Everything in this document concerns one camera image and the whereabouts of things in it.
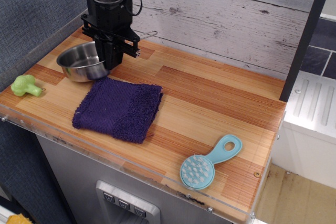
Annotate stainless steel pot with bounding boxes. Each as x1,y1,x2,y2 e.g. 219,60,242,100
56,30,159,83

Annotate green toy broccoli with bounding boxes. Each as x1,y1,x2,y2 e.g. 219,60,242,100
10,74,43,97

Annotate clear acrylic edge guard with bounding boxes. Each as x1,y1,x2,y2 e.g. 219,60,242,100
1,105,256,223

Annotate light blue scrub brush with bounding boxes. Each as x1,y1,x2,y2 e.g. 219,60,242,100
180,135,243,190

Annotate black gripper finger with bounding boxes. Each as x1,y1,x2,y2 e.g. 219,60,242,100
94,39,123,70

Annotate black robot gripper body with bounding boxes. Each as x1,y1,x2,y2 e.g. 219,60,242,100
81,0,140,58

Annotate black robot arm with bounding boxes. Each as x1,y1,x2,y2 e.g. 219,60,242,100
81,0,140,70

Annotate yellow object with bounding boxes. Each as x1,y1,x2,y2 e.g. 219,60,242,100
6,214,32,224

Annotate silver dispenser panel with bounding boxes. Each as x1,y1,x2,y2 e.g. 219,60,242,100
96,180,161,223

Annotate white ribbed box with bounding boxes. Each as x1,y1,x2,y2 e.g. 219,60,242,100
271,71,335,188

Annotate purple terry cloth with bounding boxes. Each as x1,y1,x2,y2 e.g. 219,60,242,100
72,77,163,144

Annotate black vertical post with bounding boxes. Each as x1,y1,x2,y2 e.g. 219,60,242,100
279,0,326,102

